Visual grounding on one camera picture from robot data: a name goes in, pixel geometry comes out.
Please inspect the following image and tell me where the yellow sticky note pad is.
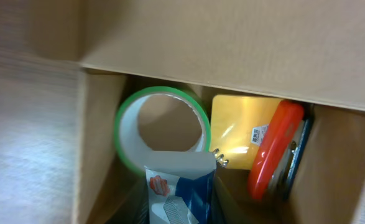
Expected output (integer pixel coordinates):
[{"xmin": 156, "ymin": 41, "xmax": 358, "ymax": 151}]
[{"xmin": 210, "ymin": 95, "xmax": 282, "ymax": 170}]

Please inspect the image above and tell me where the green tape roll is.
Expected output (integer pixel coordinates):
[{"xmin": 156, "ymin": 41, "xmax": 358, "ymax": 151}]
[{"xmin": 113, "ymin": 86, "xmax": 211, "ymax": 176}]

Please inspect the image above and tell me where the white blue staples box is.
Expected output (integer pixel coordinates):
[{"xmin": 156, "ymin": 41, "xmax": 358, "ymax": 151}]
[{"xmin": 144, "ymin": 152, "xmax": 216, "ymax": 224}]

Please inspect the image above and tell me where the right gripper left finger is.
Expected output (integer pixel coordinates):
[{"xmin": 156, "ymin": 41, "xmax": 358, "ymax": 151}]
[{"xmin": 105, "ymin": 178, "xmax": 149, "ymax": 224}]

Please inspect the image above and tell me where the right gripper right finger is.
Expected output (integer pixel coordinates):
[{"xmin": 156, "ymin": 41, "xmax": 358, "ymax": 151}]
[{"xmin": 214, "ymin": 176, "xmax": 247, "ymax": 224}]

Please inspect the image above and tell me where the brown cardboard box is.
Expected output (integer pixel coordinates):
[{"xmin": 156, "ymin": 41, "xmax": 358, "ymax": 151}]
[{"xmin": 80, "ymin": 1, "xmax": 365, "ymax": 223}]

